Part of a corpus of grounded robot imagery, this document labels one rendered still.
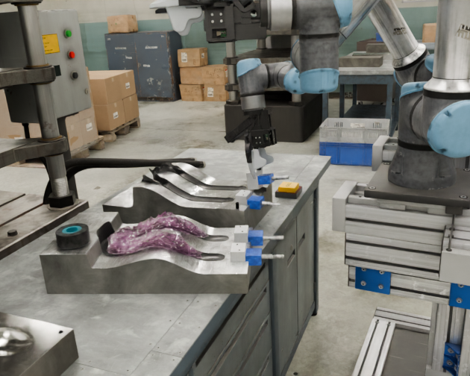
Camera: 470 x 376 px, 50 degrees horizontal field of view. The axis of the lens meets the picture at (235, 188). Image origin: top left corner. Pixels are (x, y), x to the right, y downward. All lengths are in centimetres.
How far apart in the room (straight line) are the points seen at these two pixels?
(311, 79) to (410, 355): 131
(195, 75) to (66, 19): 634
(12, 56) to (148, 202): 79
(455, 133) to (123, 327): 79
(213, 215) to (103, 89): 467
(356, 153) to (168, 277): 366
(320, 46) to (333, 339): 168
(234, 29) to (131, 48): 782
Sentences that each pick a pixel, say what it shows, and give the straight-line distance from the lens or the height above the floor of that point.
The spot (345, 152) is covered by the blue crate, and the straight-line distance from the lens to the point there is 475.
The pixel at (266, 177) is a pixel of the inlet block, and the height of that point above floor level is 94.
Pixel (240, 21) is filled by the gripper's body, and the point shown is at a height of 142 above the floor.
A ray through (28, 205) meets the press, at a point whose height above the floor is 79.
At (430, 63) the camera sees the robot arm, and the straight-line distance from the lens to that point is 167.
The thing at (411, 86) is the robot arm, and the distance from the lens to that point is 117.
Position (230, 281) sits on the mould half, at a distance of 121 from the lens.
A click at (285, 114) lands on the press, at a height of 31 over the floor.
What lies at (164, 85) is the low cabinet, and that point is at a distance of 855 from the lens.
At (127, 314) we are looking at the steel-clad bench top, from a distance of 121.
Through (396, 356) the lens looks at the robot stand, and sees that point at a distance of 203.
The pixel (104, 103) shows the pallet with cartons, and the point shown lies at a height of 47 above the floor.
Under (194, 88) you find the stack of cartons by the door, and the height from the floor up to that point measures 21.
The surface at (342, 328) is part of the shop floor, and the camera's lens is 250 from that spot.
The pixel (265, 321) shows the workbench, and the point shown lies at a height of 44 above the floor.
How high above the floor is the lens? 145
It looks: 20 degrees down
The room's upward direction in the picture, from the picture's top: 3 degrees counter-clockwise
